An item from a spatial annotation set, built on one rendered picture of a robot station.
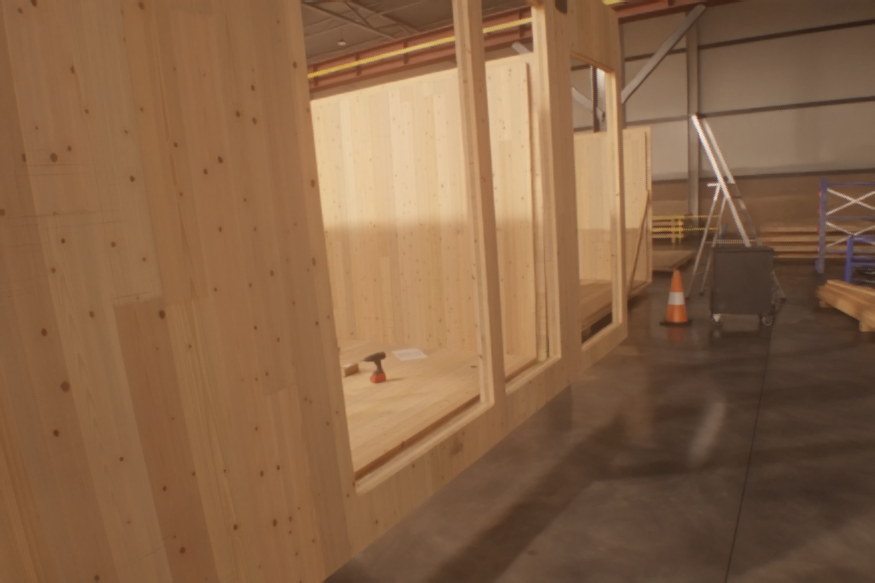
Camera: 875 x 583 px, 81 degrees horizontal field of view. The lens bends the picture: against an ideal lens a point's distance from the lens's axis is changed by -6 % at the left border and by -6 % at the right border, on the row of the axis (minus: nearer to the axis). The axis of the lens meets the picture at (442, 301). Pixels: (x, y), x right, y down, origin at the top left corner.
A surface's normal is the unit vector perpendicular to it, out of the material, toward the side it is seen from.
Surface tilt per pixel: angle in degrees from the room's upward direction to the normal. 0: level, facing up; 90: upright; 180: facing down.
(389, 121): 90
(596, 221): 90
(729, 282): 90
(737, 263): 90
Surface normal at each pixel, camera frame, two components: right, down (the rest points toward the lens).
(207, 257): 0.81, 0.04
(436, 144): -0.53, 0.16
